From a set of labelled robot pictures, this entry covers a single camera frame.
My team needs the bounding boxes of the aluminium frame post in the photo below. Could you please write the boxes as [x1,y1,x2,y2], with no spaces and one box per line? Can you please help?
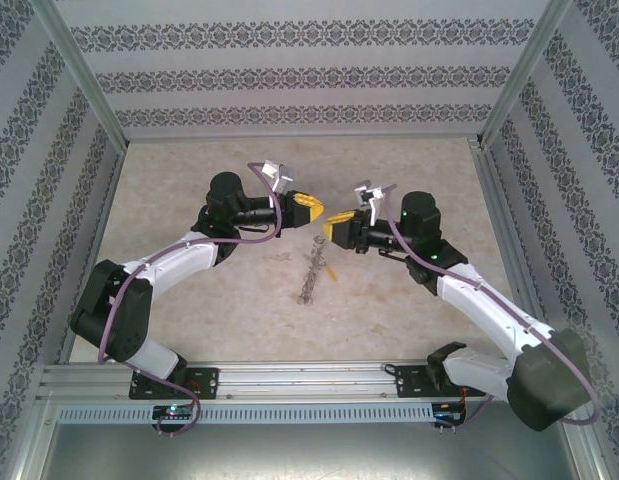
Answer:
[31,0,130,151]
[476,0,573,149]

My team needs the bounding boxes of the circuit board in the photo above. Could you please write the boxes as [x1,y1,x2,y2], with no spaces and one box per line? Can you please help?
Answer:
[153,404,196,420]
[433,403,468,426]

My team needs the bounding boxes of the right circuit board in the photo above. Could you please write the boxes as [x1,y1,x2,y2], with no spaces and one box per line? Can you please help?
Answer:
[433,403,468,426]

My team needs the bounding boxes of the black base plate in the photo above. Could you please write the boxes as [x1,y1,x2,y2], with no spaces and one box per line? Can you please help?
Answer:
[393,367,488,400]
[128,367,221,401]

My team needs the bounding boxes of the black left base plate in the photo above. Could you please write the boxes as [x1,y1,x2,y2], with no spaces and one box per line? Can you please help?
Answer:
[128,367,221,401]

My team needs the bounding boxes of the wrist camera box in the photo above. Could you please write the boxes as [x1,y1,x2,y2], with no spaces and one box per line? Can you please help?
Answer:
[261,159,296,195]
[354,182,386,227]

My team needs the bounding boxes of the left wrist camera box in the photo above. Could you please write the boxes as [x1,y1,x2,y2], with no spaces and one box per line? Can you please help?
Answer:
[261,159,296,195]

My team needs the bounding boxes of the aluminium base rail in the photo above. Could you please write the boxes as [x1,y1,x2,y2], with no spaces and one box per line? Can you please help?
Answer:
[38,360,575,401]

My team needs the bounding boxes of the grey metal sheet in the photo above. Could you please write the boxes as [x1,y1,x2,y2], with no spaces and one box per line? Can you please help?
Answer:
[41,422,585,480]

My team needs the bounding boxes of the left circuit board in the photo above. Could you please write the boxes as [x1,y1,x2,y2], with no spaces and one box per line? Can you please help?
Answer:
[153,404,196,420]

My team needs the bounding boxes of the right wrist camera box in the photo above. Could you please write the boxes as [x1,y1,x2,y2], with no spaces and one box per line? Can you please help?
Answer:
[354,182,386,227]

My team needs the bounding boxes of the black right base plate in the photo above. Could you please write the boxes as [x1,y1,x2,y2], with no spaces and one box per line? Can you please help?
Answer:
[393,367,488,400]

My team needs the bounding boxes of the slotted grey cable duct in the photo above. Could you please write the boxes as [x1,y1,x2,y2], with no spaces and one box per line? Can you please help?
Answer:
[56,402,435,425]

